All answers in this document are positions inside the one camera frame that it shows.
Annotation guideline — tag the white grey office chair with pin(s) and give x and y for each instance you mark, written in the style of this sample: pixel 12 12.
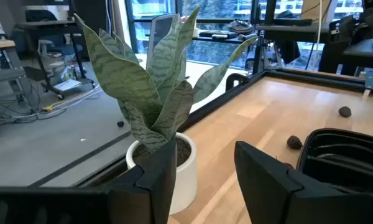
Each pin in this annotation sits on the white grey office chair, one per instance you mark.
pixel 161 31

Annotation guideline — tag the small dark ball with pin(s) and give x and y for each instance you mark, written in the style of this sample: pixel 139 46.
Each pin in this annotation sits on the small dark ball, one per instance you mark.
pixel 120 124

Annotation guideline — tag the white round plant pot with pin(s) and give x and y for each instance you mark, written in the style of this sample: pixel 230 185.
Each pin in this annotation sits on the white round plant pot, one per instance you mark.
pixel 186 183

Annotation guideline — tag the green snake plant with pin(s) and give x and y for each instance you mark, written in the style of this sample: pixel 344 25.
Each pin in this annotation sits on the green snake plant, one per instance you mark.
pixel 124 74

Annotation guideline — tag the grey folded bag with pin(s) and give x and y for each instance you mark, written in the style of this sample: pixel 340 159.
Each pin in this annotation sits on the grey folded bag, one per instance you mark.
pixel 241 26

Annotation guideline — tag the black window-side table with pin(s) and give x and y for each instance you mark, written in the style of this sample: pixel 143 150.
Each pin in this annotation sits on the black window-side table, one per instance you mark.
pixel 217 39

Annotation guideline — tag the black rolling desk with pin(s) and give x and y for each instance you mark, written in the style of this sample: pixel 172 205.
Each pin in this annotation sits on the black rolling desk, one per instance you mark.
pixel 49 26

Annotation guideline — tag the white paper stack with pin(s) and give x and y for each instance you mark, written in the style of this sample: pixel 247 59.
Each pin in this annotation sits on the white paper stack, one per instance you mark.
pixel 66 84

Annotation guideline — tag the blue chair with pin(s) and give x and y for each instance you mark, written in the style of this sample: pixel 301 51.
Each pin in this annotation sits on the blue chair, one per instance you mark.
pixel 60 46

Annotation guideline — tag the black aluminium table frame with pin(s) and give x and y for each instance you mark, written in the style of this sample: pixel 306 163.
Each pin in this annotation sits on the black aluminium table frame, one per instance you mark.
pixel 223 96

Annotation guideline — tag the black divided plastic tray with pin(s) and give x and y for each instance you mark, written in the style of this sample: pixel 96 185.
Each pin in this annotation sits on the black divided plastic tray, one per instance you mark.
pixel 338 161

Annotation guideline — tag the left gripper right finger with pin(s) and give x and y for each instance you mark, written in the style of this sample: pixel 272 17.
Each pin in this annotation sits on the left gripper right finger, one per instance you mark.
pixel 267 193

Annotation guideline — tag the dark round fruit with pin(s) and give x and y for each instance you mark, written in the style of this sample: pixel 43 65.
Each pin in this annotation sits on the dark round fruit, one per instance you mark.
pixel 345 111
pixel 294 142

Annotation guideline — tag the black equipment stand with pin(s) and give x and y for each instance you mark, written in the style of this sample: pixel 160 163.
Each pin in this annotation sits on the black equipment stand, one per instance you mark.
pixel 268 18

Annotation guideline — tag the wooden desk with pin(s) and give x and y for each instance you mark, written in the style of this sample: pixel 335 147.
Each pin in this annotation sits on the wooden desk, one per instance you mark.
pixel 0 44

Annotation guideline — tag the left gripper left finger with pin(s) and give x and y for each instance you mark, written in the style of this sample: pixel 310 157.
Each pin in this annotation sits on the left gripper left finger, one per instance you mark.
pixel 158 186

